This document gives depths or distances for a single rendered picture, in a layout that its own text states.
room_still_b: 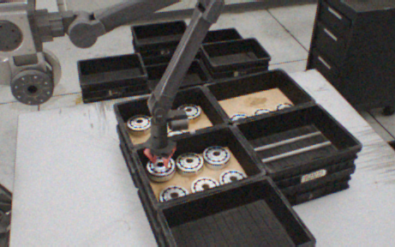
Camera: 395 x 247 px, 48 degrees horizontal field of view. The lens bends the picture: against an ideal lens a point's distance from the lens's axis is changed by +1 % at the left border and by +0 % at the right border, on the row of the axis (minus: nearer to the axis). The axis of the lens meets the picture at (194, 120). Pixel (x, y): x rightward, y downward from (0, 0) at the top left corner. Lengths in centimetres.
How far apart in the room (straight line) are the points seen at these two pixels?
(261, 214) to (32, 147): 107
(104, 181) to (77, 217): 20
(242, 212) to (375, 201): 57
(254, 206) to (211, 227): 18
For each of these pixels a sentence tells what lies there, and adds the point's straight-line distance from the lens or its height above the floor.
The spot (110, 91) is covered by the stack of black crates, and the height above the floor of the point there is 52.
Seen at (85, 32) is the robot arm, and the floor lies 144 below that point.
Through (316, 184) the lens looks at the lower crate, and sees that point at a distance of 172.
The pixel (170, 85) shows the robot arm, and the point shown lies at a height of 123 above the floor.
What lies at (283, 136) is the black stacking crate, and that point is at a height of 83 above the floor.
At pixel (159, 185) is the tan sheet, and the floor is 83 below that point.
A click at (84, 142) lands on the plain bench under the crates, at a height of 70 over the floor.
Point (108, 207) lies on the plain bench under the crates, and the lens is 174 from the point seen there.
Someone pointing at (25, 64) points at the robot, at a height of 121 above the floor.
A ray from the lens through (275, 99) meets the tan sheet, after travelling 205.
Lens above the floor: 198
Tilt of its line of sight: 38 degrees down
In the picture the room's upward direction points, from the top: straight up
